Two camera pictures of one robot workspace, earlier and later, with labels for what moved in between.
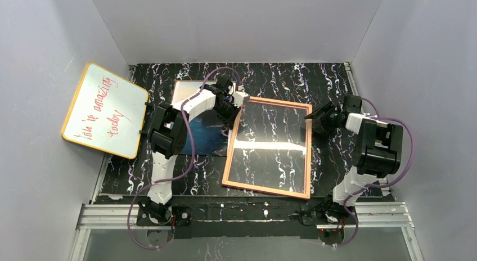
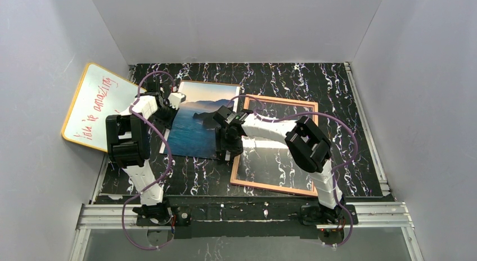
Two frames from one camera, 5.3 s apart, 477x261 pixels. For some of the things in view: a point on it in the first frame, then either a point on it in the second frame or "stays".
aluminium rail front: x=369 y=216 stays
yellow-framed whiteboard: x=107 y=113 stays
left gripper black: x=231 y=112 -> x=162 y=115
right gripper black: x=329 y=115 -> x=228 y=140
